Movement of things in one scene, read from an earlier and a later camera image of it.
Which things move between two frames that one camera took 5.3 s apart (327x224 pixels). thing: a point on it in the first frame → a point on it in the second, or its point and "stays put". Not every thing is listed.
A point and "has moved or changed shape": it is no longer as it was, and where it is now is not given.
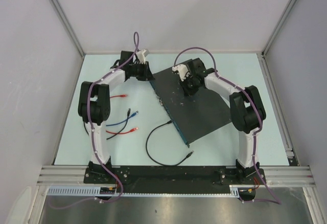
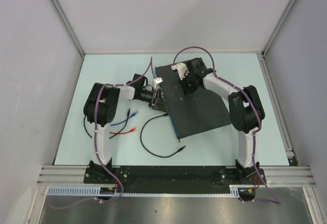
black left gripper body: x=139 y=70 → x=152 y=97
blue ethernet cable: x=135 y=113 stays put
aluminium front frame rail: x=74 y=175 stays put
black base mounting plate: x=174 y=176 stays put
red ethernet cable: x=132 y=130 stays put
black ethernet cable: x=188 y=156 → x=180 y=150
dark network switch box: x=195 y=116 has moved or changed shape
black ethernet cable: x=129 y=111 stays put
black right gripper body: x=189 y=85 stays put
